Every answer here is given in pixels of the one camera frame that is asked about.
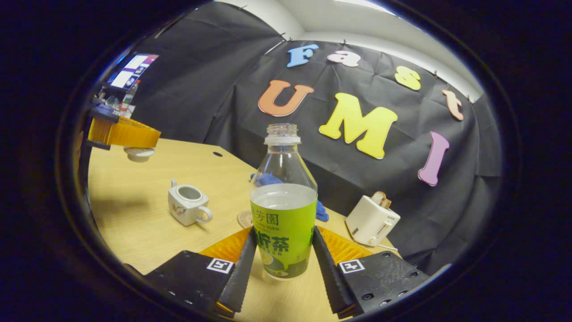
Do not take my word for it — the black backdrop cloth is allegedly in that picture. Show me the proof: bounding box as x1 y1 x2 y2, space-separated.
130 2 503 275

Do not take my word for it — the green label water bottle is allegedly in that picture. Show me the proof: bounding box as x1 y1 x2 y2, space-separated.
249 123 319 280

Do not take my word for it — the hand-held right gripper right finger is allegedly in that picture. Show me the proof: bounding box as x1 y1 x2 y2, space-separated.
311 225 430 320

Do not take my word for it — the white floral teacup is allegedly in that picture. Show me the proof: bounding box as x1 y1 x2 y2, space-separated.
168 179 213 227

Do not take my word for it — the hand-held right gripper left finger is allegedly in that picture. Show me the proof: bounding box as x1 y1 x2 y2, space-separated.
143 226 258 319

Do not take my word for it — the white toaster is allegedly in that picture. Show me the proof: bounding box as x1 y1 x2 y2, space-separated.
345 195 401 247

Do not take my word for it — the computer monitor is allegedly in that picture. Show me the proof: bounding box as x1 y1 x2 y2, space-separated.
107 54 159 90

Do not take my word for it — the blue towel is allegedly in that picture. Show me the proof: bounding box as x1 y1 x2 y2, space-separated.
249 172 330 223

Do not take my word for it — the small red cap bottle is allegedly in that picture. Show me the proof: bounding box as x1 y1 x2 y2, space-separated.
120 80 140 118

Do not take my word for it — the bread slice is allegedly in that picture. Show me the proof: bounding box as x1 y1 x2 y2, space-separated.
371 191 392 209

